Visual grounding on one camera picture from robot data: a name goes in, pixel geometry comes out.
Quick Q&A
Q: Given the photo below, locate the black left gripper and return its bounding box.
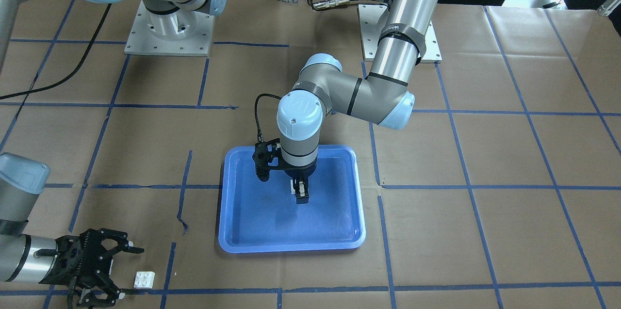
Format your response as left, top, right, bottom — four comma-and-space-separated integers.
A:
282, 157, 317, 204

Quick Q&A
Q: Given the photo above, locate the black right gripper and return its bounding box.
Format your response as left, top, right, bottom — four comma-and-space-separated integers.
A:
38, 228, 145, 306

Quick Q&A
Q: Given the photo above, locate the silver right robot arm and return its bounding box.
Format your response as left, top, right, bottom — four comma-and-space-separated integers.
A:
1, 0, 227, 309

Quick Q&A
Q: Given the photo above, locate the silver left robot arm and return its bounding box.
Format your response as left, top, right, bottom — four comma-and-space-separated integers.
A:
254, 0, 438, 204

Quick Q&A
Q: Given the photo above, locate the blue plastic tray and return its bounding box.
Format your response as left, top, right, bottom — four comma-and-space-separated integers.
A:
219, 145, 366, 254

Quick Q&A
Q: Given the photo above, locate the white block on table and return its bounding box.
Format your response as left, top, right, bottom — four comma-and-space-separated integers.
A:
133, 271, 155, 290

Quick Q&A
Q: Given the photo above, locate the brown paper table cover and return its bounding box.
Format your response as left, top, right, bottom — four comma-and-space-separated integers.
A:
0, 0, 621, 309

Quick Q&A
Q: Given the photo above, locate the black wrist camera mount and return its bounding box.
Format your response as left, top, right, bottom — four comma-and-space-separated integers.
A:
252, 138, 285, 181

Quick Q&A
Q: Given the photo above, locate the black cable on table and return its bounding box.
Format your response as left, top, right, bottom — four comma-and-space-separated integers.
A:
0, 3, 112, 101

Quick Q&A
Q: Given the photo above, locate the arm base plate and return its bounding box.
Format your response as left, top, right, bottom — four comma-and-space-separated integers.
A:
124, 1, 216, 57
358, 4, 442, 64

